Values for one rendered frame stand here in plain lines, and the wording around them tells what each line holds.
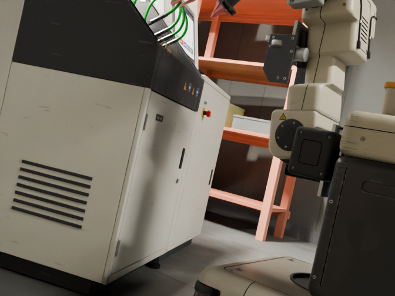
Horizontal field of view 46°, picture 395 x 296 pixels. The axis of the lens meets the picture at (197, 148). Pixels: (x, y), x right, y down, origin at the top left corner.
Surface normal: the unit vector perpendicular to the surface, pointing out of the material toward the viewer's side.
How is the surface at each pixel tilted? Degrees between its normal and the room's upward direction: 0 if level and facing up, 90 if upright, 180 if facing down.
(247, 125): 90
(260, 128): 90
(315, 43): 90
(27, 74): 90
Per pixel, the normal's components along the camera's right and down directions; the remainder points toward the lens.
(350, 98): -0.57, -0.12
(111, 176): -0.25, -0.05
